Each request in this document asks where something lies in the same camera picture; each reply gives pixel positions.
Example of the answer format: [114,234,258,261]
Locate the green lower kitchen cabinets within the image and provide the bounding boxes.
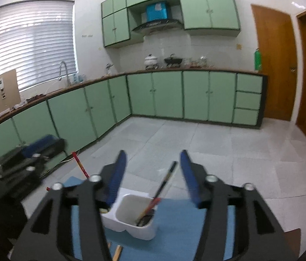
[0,70,268,169]

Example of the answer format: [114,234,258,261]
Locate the white ceramic pot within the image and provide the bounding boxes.
[144,54,159,70]

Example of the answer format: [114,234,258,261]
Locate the green upper kitchen cabinets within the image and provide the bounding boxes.
[101,0,241,48]

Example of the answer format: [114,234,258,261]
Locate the blue table mat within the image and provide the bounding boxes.
[61,176,237,261]

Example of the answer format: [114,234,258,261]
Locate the red patterned wooden chopstick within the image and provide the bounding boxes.
[72,151,89,179]

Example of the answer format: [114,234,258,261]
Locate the black wok pan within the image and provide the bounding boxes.
[164,54,183,68]

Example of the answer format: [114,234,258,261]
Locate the chrome kitchen faucet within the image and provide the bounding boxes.
[58,61,70,87]

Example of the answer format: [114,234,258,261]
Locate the green kitchen cabinets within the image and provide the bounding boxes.
[101,0,241,48]
[0,70,268,169]

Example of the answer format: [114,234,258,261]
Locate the white window blinds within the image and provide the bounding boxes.
[0,0,78,91]

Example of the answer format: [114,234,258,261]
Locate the white twin utensil holder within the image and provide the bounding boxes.
[101,187,158,240]

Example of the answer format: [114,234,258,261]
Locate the left wooden door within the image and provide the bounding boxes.
[251,4,297,121]

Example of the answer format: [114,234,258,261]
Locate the black range hood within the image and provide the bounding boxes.
[133,18,184,35]

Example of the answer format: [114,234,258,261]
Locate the plain wooden chopstick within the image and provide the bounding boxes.
[112,245,123,261]

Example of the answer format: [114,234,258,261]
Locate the green bottle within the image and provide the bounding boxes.
[254,48,262,71]

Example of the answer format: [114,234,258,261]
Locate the dark chopstick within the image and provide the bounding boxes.
[135,161,177,226]

